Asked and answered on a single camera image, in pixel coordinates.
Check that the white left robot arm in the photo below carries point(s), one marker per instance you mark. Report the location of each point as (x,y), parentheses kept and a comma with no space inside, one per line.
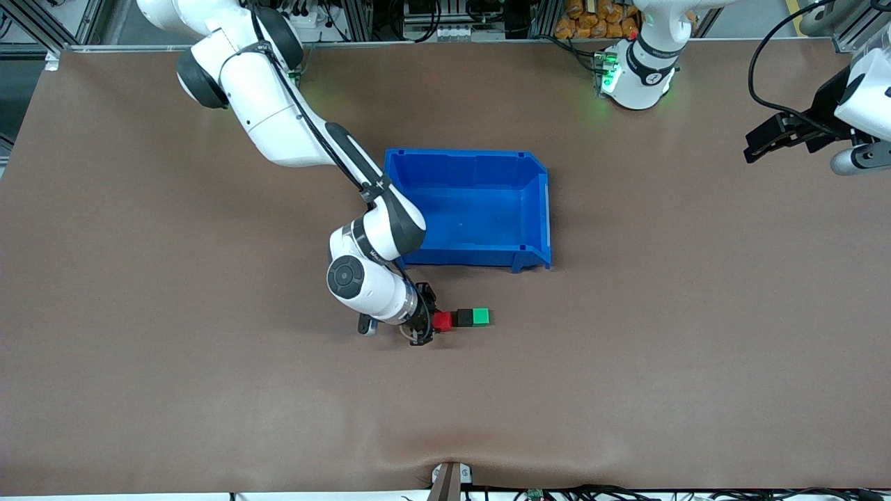
(644,76)

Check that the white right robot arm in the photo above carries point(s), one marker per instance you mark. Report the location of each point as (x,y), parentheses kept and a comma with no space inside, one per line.
(264,104)

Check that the white power strip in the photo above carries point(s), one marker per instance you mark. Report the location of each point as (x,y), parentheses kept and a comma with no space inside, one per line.
(317,19)

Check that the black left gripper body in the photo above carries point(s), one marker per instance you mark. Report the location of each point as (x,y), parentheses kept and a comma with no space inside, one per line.
(825,104)

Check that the orange objects pile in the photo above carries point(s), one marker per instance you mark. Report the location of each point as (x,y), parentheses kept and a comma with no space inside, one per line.
(585,21)

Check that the black cube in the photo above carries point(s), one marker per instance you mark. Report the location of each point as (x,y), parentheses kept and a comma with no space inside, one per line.
(464,319)

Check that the blue plastic storage bin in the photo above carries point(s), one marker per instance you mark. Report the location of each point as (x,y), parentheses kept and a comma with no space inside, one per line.
(480,223)

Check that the white terminal block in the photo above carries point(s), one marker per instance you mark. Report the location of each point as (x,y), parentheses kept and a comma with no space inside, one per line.
(456,31)

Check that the red cube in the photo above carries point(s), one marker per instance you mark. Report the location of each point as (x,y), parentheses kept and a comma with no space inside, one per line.
(443,321)

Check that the aluminium table edge rail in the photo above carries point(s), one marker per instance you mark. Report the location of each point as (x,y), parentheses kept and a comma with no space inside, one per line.
(452,43)

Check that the green cube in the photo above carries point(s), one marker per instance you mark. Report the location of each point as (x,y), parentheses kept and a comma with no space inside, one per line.
(482,316)

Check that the aluminium frame post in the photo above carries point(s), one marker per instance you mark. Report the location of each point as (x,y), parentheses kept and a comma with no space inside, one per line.
(860,31)
(355,17)
(543,17)
(89,21)

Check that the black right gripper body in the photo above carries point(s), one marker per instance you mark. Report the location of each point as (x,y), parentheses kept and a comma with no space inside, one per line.
(422,318)

